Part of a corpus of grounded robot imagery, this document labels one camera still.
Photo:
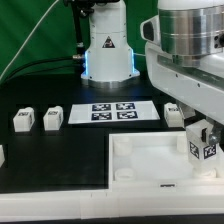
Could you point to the white square tabletop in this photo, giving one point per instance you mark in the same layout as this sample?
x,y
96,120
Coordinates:
x,y
155,159

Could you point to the white front fence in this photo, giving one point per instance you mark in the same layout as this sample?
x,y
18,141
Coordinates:
x,y
116,203

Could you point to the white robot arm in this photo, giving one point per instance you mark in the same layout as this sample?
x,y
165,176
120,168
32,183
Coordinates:
x,y
110,60

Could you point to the white marker sheet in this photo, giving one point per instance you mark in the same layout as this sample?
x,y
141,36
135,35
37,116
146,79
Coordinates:
x,y
113,112

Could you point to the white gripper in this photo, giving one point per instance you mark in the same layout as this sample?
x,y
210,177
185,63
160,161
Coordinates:
x,y
185,60

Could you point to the white left block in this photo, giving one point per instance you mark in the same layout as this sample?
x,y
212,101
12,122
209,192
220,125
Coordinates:
x,y
2,157

